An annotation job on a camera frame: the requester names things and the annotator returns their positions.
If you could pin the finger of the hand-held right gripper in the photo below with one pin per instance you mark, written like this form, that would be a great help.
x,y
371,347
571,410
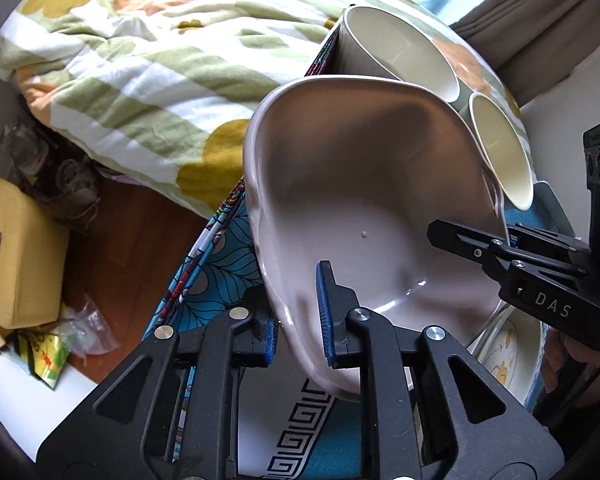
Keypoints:
x,y
550,246
460,237

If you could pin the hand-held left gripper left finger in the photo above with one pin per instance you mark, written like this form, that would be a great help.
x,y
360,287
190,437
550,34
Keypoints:
x,y
272,342

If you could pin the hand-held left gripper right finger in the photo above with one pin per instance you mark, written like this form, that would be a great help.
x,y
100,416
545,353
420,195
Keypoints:
x,y
325,310

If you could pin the pink bowl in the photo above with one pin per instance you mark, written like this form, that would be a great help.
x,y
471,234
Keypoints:
x,y
370,185

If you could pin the person's right hand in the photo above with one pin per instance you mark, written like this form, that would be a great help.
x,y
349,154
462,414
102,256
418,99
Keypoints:
x,y
560,360

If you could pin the white duck print plate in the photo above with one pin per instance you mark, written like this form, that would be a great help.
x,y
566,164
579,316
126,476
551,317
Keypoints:
x,y
505,355

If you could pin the small cream bowl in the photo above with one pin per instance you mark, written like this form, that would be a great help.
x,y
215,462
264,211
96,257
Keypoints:
x,y
500,155

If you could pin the patterned tablecloth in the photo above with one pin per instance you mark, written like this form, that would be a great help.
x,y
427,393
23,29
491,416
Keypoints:
x,y
220,260

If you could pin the clear plastic bag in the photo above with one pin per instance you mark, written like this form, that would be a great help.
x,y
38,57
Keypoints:
x,y
87,327

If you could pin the white mug near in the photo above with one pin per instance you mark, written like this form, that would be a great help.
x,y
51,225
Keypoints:
x,y
400,45

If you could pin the brown curtain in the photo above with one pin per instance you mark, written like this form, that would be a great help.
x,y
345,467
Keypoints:
x,y
525,20

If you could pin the yellow green packet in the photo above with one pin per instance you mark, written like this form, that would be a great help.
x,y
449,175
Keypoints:
x,y
42,360

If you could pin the yellow box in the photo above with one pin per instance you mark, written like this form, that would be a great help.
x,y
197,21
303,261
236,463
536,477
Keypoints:
x,y
25,260

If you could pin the dark clutter pile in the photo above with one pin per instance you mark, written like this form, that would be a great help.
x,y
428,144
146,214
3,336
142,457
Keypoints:
x,y
50,165

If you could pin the floral striped blanket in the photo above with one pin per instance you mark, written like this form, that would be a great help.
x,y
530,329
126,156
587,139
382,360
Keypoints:
x,y
155,70

